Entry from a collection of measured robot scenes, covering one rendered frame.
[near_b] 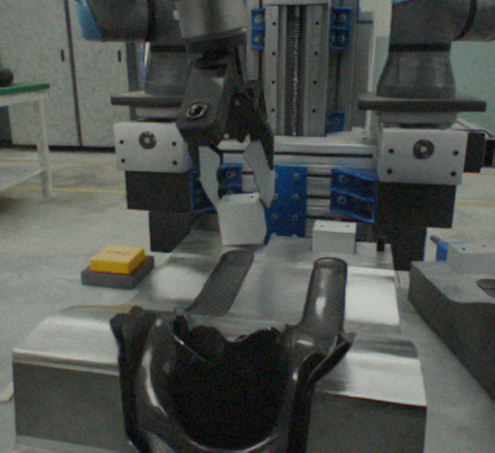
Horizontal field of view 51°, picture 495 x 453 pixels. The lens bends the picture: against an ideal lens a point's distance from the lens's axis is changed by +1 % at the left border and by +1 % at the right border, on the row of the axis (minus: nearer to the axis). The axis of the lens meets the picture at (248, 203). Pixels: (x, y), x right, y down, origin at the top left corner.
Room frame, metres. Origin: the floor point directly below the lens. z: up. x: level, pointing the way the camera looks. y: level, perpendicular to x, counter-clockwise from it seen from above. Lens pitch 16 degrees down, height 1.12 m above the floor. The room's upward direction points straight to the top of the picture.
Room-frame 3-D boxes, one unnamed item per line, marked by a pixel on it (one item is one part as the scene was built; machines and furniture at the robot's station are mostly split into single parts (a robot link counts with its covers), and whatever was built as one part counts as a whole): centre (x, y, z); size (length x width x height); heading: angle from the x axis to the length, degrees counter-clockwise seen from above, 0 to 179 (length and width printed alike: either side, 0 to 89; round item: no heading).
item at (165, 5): (1.15, 0.16, 1.20); 0.13 x 0.12 x 0.14; 114
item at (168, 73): (1.15, 0.15, 1.09); 0.15 x 0.15 x 0.10
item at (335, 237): (0.64, -0.12, 0.89); 0.13 x 0.05 x 0.05; 168
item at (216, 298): (0.40, -0.01, 0.92); 0.35 x 0.16 x 0.09; 168
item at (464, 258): (0.66, -0.28, 0.86); 0.13 x 0.05 x 0.05; 5
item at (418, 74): (1.06, -0.33, 1.09); 0.15 x 0.15 x 0.10
